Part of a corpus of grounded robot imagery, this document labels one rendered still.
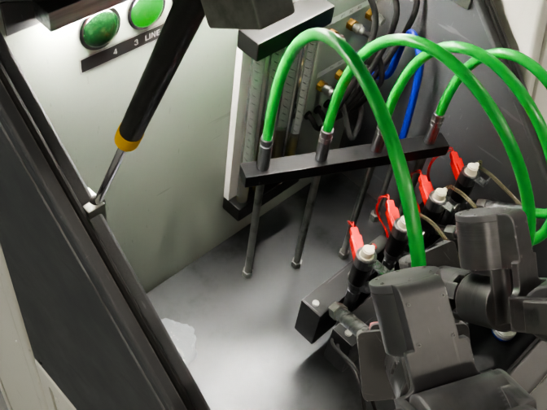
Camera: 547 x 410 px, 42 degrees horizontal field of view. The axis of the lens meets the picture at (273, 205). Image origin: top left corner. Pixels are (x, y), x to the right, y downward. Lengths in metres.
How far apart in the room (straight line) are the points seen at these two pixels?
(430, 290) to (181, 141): 0.54
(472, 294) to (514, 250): 0.07
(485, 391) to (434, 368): 0.05
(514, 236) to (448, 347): 0.23
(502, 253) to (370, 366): 0.19
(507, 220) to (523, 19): 0.42
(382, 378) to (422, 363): 0.14
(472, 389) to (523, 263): 0.27
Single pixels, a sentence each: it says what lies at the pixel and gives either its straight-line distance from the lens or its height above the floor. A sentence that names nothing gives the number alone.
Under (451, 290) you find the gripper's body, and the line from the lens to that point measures 0.81.
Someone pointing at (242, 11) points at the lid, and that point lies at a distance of 0.34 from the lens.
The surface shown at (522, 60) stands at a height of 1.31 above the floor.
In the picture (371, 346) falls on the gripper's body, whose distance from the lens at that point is 0.68.
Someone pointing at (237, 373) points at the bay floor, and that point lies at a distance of 1.14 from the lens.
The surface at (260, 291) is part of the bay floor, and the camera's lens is 1.22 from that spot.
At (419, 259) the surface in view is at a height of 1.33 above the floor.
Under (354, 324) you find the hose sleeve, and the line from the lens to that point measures 0.84.
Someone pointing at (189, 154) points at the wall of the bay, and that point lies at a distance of 1.03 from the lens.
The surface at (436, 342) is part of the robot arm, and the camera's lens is 0.56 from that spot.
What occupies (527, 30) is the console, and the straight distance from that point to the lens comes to 1.10.
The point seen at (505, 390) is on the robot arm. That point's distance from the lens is 0.52.
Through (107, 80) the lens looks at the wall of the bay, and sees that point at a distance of 0.84.
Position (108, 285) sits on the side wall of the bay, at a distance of 0.70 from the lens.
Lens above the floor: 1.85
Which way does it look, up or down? 49 degrees down
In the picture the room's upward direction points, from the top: 10 degrees clockwise
